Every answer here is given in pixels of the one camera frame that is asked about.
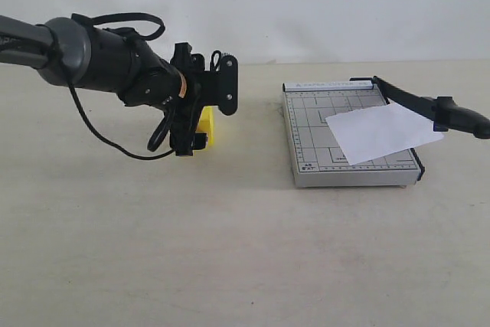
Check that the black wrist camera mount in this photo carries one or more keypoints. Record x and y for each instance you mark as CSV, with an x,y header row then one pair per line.
x,y
213,86

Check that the white paper sheet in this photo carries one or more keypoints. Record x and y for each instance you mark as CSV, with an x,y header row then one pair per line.
x,y
374,132

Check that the yellow cube block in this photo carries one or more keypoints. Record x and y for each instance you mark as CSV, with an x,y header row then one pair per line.
x,y
206,125

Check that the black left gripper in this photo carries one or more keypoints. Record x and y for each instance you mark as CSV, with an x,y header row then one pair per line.
x,y
183,141

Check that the black cutter blade arm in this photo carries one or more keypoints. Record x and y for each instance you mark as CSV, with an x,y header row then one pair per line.
x,y
443,111

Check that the grey paper cutter base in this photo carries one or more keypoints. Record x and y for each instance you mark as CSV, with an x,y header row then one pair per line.
x,y
317,160

